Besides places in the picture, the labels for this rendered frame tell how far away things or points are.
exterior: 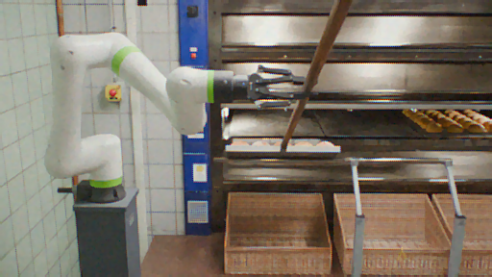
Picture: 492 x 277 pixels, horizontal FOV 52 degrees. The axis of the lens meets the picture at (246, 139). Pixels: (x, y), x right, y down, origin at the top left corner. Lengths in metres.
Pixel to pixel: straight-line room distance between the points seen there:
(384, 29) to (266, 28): 0.65
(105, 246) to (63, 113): 0.57
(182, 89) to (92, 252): 0.90
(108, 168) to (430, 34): 1.89
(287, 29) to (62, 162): 1.51
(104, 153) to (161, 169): 1.14
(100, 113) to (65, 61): 1.37
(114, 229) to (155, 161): 1.09
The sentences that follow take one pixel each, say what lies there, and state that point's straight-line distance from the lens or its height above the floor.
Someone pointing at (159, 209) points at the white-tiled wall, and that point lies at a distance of 3.14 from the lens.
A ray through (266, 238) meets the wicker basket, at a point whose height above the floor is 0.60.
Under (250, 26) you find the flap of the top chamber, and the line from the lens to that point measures 2.86.
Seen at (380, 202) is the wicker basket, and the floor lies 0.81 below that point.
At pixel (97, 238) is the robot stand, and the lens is 2.05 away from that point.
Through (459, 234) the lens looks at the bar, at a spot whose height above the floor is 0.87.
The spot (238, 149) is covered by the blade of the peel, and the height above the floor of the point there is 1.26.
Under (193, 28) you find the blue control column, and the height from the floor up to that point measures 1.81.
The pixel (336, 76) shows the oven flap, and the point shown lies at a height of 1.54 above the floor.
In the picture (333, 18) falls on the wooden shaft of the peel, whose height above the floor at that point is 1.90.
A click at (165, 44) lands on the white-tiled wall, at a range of 2.90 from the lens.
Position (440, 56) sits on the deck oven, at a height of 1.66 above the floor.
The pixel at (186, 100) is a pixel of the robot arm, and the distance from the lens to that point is 1.43.
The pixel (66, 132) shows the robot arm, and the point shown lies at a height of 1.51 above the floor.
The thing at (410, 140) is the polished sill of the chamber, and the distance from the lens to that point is 3.08.
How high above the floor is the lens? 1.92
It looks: 15 degrees down
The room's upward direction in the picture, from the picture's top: straight up
